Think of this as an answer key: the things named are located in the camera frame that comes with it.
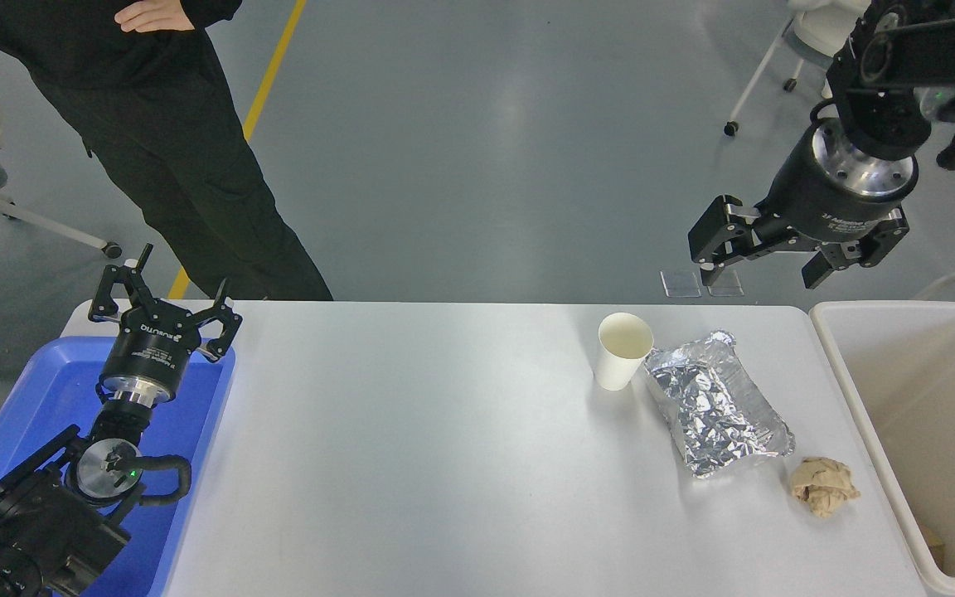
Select person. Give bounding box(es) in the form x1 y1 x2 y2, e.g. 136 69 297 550
0 0 334 302

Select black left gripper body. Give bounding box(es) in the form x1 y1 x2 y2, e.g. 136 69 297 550
102 319 199 393

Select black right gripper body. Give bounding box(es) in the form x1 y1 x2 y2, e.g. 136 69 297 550
758 133 918 246

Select person's hand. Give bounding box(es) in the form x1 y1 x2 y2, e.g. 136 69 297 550
114 0 196 34

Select large pale bin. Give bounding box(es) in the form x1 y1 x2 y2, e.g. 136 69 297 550
809 300 955 596

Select crumpled silver foil tray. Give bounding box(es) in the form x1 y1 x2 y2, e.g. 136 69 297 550
643 330 796 479

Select crumpled tan paper ball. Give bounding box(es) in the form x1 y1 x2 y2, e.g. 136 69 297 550
790 457 861 520

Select white wheeled office chair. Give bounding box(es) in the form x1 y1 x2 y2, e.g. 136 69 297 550
724 0 870 138

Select blue plastic tray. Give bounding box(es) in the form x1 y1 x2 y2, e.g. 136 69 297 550
0 336 236 597

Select white paper cup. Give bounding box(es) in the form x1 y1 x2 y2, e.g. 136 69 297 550
594 313 654 391

